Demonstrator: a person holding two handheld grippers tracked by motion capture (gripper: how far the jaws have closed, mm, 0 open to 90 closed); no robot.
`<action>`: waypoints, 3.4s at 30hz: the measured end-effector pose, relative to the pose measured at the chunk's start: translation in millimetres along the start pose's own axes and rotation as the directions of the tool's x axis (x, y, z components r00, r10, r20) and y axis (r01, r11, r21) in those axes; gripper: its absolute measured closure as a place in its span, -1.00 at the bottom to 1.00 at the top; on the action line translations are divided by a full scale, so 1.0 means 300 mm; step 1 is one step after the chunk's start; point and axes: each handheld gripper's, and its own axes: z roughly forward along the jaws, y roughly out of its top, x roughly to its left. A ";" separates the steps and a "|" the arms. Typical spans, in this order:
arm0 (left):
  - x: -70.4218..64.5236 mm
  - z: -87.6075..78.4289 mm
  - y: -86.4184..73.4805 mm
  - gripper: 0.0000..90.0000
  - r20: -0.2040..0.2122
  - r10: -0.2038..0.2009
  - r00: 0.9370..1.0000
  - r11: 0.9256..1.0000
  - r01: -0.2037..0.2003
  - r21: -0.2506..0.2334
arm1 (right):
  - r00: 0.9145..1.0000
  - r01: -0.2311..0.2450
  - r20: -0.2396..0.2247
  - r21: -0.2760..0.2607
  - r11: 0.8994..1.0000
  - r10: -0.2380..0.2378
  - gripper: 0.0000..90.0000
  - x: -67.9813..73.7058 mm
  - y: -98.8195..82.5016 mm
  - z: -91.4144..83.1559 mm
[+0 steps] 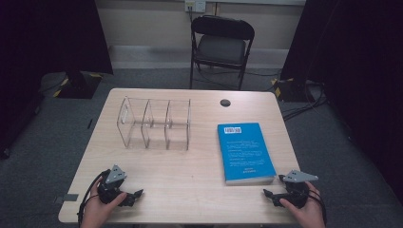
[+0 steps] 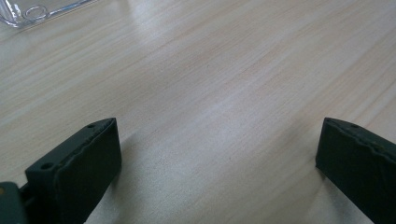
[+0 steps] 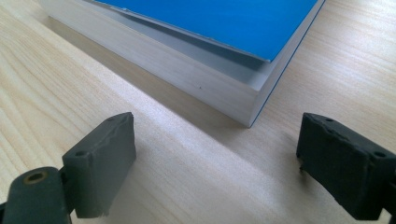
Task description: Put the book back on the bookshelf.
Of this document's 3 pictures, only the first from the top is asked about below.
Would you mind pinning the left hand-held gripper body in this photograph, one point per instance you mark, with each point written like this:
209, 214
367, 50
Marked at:
115, 175

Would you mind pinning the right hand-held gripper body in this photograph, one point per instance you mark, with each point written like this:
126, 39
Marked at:
297, 176

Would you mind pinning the blue book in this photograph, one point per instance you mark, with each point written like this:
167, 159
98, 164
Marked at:
244, 152

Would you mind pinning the clear acrylic divider rack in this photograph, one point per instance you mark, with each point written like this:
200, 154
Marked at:
149, 139

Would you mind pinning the person's left hand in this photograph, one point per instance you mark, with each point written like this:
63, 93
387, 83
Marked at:
95, 210

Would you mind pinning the person's right hand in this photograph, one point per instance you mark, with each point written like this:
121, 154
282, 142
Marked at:
309, 212

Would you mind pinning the grey tape strip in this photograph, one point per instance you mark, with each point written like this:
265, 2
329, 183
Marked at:
67, 198

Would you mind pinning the small black floor marker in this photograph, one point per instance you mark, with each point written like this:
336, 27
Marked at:
90, 123

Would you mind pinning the black stand base yellow tape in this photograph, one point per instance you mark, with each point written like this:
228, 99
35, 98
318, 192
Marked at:
79, 88
291, 91

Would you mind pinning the black curtain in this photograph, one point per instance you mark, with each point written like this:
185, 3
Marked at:
47, 38
364, 63

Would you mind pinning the black folding chair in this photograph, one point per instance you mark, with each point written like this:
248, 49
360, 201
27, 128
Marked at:
221, 49

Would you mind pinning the white wall socket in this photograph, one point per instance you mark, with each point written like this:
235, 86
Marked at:
199, 5

